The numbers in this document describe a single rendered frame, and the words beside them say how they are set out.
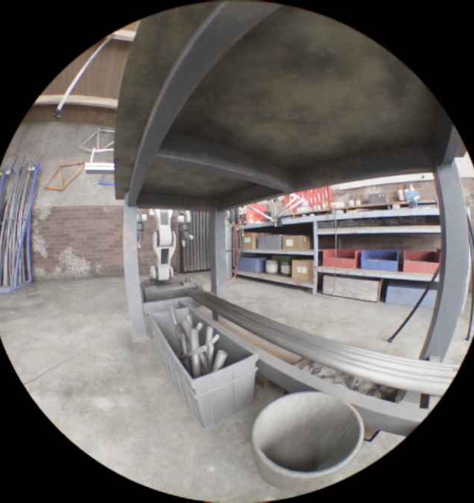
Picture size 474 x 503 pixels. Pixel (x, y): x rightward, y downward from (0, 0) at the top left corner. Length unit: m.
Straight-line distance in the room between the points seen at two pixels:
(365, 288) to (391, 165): 1.34
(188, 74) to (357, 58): 0.27
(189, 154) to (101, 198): 3.23
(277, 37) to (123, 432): 0.93
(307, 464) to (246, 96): 0.85
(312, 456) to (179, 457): 0.34
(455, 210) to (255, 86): 0.57
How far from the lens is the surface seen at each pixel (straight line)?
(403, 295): 1.80
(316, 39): 0.34
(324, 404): 0.44
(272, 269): 2.42
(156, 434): 0.64
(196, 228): 3.40
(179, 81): 0.28
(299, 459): 0.58
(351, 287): 1.83
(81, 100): 3.78
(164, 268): 1.66
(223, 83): 0.37
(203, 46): 0.24
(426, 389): 0.52
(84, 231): 3.59
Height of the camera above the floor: 0.54
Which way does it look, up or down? 2 degrees down
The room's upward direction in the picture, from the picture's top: 1 degrees counter-clockwise
